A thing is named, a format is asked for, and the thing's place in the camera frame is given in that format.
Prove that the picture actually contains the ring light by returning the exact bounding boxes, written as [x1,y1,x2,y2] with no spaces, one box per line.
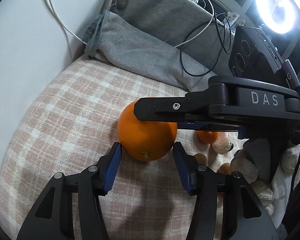
[255,0,296,34]

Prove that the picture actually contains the large orange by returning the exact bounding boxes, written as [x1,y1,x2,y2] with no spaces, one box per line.
[117,101,177,161]

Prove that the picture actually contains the longan fruit tan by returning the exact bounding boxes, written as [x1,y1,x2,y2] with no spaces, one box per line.
[217,163,233,175]

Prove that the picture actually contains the right white gloved hand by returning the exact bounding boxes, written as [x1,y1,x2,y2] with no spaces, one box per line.
[230,139,300,228]

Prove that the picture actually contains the pink plaid tablecloth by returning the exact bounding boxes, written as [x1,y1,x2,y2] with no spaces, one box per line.
[0,55,243,240]

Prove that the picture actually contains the grey folded blanket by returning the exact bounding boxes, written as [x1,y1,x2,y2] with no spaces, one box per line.
[84,0,234,92]

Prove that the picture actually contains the black cable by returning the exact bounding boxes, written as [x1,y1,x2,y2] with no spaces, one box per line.
[180,0,232,77]

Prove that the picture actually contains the small mandarin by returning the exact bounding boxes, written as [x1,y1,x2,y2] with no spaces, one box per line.
[195,131,219,144]

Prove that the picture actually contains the white cable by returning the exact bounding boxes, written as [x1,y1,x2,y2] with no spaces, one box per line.
[40,0,216,48]

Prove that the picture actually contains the black camera box right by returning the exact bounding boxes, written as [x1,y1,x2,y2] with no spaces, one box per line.
[228,26,289,88]

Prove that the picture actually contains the longan fruit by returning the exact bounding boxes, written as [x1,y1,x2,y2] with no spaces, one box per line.
[194,153,207,165]

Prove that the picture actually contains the pomelo segment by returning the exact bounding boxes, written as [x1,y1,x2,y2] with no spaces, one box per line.
[212,136,234,155]

